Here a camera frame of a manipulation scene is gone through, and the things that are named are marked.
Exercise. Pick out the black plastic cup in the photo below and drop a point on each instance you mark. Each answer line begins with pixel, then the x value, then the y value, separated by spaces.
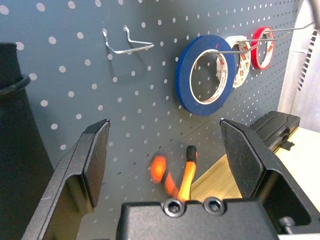
pixel 15 125

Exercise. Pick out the black plastic tool case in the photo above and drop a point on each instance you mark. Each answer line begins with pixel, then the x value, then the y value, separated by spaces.
pixel 275 125

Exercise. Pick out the orange black needle-nose pliers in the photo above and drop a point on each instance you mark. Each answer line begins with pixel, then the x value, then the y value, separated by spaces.
pixel 188 172

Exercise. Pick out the red tape roll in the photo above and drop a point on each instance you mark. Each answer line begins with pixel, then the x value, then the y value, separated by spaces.
pixel 255 45

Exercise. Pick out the white printed tape roll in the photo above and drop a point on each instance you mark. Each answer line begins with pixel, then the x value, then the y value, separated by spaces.
pixel 243 70

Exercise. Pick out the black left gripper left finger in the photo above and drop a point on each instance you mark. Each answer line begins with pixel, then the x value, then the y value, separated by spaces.
pixel 70 180

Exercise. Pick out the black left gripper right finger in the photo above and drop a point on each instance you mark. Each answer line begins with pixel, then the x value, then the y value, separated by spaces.
pixel 252 162

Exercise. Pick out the silver peg hook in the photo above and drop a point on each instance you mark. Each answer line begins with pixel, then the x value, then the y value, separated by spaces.
pixel 290 29

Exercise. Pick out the dark grey perforated pegboard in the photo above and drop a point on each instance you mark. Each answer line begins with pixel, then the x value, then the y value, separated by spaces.
pixel 75 75

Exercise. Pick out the blue tape roll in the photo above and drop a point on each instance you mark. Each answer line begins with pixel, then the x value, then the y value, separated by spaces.
pixel 182 75

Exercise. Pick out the large white machine housing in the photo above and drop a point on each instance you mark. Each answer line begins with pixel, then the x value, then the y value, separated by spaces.
pixel 290 75

